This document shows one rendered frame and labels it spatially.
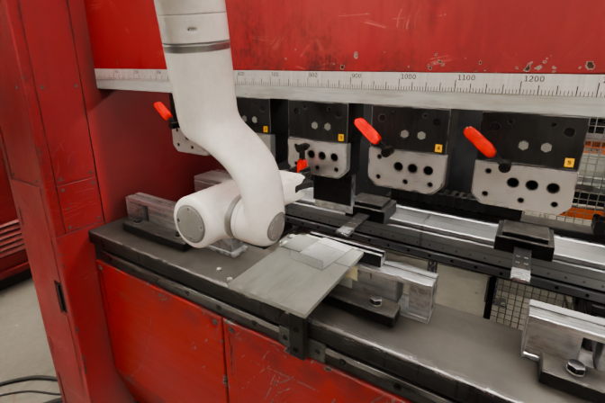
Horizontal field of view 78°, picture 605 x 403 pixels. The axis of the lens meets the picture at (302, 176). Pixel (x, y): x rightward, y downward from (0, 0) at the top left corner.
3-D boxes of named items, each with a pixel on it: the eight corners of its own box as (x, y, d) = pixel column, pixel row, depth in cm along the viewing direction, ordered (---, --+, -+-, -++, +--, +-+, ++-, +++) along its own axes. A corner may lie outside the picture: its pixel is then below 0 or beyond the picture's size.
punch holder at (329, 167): (287, 170, 88) (286, 99, 83) (306, 162, 95) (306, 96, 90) (345, 180, 80) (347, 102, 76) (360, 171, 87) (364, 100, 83)
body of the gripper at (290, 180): (233, 209, 72) (267, 192, 82) (275, 219, 67) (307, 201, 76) (230, 172, 70) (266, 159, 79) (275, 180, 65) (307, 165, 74)
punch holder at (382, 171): (366, 183, 78) (371, 104, 73) (381, 174, 85) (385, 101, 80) (441, 196, 70) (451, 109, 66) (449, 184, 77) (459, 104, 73)
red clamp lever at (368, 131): (356, 116, 71) (392, 153, 69) (364, 114, 75) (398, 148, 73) (350, 123, 72) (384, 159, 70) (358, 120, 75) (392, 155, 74)
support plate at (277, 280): (227, 288, 74) (227, 283, 73) (298, 237, 95) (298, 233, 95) (304, 318, 65) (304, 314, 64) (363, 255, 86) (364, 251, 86)
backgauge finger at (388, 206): (320, 235, 98) (320, 217, 96) (359, 204, 119) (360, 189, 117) (362, 246, 92) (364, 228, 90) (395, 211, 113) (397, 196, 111)
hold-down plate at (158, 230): (122, 230, 126) (121, 222, 125) (137, 224, 130) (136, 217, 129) (184, 253, 111) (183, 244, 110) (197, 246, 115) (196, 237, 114)
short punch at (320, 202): (312, 207, 91) (313, 169, 88) (317, 204, 93) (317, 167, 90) (350, 215, 86) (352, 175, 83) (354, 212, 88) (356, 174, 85)
